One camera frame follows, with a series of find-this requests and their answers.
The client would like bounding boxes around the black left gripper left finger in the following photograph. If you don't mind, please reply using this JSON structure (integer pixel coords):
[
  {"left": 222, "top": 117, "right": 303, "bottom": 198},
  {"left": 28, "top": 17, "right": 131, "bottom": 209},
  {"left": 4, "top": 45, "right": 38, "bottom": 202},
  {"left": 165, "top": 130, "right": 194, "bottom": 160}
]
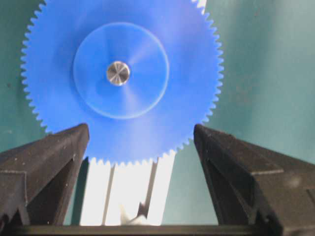
[{"left": 0, "top": 123, "right": 89, "bottom": 226}]

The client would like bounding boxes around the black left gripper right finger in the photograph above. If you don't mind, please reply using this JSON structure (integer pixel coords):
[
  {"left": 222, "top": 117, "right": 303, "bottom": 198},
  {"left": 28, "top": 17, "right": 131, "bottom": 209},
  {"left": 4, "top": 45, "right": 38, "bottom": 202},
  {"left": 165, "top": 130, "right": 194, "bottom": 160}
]
[{"left": 193, "top": 124, "right": 315, "bottom": 236}]

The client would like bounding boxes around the large blue plastic gear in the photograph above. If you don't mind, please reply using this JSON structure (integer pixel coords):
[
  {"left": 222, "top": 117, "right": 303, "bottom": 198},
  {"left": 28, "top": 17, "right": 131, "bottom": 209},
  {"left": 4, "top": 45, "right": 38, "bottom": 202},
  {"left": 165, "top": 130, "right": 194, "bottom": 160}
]
[{"left": 21, "top": 0, "right": 223, "bottom": 163}]

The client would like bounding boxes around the lower steel shaft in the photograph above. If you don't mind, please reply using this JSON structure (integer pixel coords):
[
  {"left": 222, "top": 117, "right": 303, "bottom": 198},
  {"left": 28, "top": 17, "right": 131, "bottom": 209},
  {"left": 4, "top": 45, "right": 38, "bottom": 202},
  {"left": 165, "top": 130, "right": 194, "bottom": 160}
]
[{"left": 106, "top": 61, "right": 130, "bottom": 87}]

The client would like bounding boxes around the aluminium extrusion rail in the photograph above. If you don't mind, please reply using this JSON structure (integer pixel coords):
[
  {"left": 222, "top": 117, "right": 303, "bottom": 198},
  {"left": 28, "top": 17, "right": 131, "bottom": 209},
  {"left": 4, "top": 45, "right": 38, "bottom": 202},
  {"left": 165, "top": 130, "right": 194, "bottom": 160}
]
[{"left": 79, "top": 150, "right": 176, "bottom": 226}]

